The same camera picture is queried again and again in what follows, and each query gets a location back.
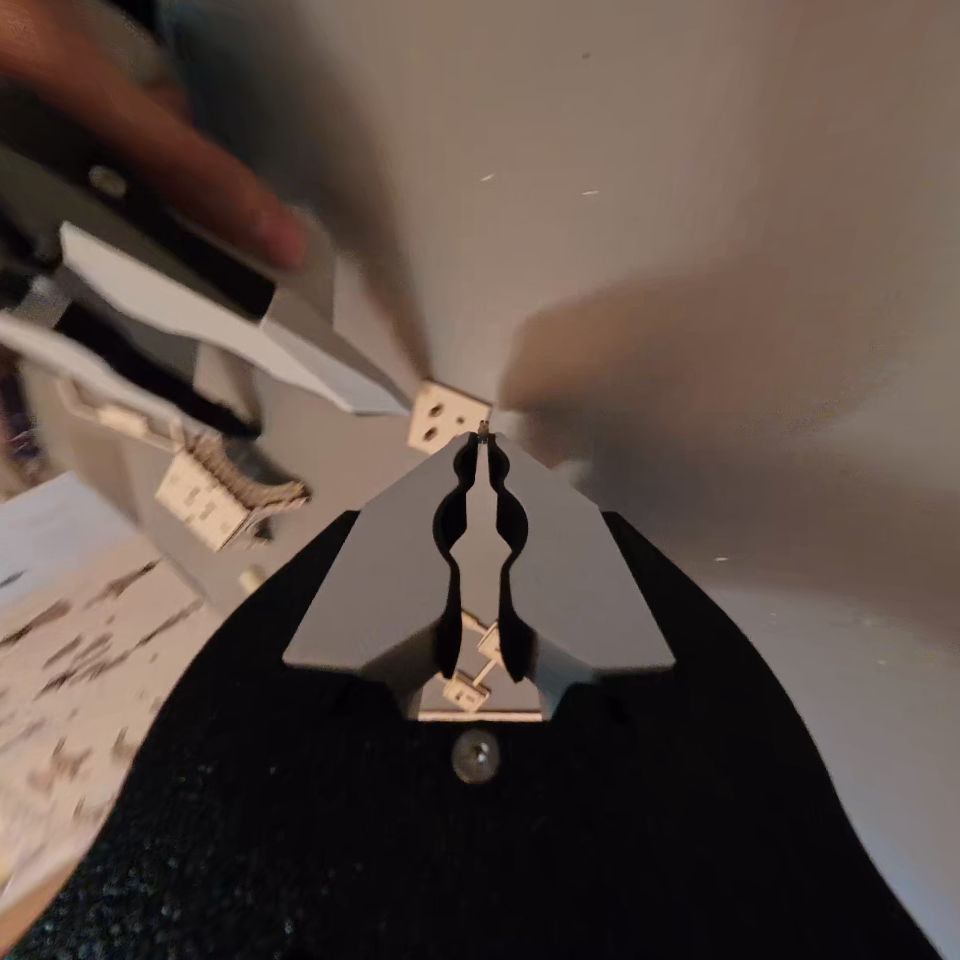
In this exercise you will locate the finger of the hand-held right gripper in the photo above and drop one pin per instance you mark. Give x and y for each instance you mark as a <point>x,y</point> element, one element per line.
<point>75,352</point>
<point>187,307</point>

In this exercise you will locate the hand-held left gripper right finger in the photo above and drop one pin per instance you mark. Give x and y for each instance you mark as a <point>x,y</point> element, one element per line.
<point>592,592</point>

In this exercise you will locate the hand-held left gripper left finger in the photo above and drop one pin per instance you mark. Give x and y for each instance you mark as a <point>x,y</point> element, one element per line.
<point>375,592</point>

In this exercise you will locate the small square wooden plate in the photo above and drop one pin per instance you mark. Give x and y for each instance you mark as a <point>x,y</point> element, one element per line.
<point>450,409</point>

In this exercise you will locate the person's right hand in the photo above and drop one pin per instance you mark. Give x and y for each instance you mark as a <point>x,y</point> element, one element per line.
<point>150,150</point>

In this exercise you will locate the wooden lattice tower base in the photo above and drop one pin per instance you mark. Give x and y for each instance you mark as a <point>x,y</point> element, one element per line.
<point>202,502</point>

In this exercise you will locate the paper instruction leaflet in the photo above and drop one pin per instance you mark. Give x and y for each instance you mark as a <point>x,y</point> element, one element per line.
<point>75,675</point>

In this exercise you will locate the wooden four-square frame piece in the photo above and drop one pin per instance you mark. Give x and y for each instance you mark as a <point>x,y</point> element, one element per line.
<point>461,690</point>

